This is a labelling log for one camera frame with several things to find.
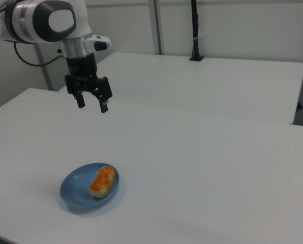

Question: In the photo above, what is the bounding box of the black camera stand pole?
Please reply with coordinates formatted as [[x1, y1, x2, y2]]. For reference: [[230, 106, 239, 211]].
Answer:
[[189, 0, 205, 62]]

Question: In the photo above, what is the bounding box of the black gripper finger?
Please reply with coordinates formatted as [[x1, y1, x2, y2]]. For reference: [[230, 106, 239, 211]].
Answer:
[[97, 95, 109, 114], [75, 93, 86, 109]]

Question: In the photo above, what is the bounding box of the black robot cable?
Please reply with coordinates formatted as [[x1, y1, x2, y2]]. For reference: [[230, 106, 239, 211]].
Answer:
[[13, 42, 66, 68]]

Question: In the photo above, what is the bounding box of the white rear table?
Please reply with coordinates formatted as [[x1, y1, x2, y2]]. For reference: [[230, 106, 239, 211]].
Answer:
[[58, 52, 303, 125]]

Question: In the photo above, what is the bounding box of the blue round plate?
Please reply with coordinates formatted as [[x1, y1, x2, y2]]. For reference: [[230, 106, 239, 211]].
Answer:
[[59, 162, 120, 207]]

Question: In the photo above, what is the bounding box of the black wall power cable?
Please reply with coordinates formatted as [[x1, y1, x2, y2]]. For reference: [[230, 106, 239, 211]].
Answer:
[[296, 101, 303, 127]]

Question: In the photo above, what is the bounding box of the grey metal frame post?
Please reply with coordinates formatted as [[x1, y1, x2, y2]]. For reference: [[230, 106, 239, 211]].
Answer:
[[148, 0, 165, 55], [34, 43, 54, 92]]

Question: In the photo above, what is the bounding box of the orange glazed bread loaf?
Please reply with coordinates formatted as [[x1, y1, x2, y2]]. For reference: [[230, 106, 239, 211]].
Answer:
[[87, 165, 116, 198]]

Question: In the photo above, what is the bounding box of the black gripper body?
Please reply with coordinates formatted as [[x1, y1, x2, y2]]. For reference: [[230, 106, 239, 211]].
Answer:
[[64, 52, 113, 100]]

